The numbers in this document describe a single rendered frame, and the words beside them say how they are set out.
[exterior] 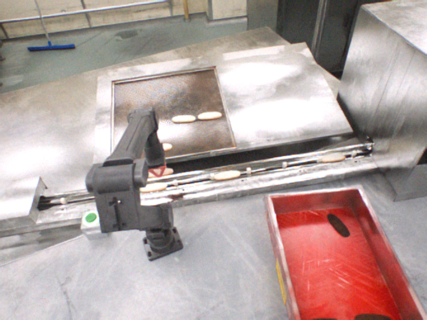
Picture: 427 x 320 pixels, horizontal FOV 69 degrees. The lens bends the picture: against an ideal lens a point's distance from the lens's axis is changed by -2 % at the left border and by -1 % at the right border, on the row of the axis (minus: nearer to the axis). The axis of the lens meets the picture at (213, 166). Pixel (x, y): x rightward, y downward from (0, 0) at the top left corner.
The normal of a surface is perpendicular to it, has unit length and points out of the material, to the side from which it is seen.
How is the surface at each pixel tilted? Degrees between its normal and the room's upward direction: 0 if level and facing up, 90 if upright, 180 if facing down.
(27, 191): 0
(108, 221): 56
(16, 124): 0
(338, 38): 90
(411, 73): 90
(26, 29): 90
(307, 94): 10
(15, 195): 0
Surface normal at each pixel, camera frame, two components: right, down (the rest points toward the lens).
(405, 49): -0.99, 0.16
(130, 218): 0.03, 0.22
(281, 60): -0.04, -0.55
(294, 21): 0.15, 0.72
